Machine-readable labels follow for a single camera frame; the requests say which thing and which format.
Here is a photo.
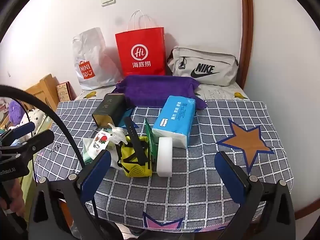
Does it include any person's left hand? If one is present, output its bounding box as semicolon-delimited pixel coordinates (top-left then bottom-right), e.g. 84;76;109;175
0;177;26;218

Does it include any fruit print packet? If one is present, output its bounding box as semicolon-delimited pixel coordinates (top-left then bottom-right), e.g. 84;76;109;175
89;129;110;160

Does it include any yellow pouch with black straps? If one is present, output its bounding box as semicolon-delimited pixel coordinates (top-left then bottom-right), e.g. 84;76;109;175
117;135;153;178

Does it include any white printed bedsheet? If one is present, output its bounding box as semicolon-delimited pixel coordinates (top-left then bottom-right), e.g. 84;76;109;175
75;81;250;103

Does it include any brown wooden door frame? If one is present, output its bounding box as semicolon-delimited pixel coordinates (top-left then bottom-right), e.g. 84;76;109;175
239;0;254;90

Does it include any grey checkered blanket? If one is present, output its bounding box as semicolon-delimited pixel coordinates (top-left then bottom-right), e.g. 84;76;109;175
34;100;295;230

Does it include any wooden headboard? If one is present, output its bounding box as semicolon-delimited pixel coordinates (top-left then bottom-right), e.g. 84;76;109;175
25;74;60;113

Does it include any white plastic shopping bag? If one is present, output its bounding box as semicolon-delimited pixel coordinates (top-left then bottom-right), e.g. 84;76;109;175
72;27;124;91

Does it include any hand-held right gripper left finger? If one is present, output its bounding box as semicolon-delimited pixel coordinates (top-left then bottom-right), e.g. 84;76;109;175
30;150;123;240

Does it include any pale yellow bedsheet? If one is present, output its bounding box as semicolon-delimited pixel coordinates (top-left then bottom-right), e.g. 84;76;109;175
20;152;40;230

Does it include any blue tissue pack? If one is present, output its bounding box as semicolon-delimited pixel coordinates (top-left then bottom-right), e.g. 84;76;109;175
152;95;196;148

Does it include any white tissue paper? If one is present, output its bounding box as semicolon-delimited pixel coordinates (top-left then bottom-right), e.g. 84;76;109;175
109;145;123;170

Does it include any green packet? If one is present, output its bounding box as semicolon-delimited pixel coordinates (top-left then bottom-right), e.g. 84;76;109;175
144;117;159;162

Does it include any brown box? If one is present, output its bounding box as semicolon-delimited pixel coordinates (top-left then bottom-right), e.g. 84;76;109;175
56;81;77;102

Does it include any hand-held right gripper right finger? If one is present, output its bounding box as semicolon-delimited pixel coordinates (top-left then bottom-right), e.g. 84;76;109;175
214;151;297;240

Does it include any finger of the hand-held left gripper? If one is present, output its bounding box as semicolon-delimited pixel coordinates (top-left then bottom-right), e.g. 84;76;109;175
9;129;55;155
4;122;35;142

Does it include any grey waist bag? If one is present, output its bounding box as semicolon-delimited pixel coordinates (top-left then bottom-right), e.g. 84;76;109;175
167;46;239;87

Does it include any white green cloth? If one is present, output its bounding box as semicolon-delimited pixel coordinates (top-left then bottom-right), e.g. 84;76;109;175
107;123;128;147

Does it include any dark green tin box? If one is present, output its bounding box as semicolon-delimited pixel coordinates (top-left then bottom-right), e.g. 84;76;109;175
91;93;127;128

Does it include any purple plush toy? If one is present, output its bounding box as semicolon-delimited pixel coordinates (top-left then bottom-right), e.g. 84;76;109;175
7;100;27;124

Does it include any white dotted cloth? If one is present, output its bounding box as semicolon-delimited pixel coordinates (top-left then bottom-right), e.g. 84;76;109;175
25;110;54;140

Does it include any white sponge block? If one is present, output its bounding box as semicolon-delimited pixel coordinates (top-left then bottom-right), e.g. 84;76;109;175
156;137;173;178

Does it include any purple towel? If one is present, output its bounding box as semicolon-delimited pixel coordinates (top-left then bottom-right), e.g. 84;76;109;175
114;75;208;110

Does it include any red paper bag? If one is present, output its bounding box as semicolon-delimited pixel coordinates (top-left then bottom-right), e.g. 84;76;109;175
115;10;166;77

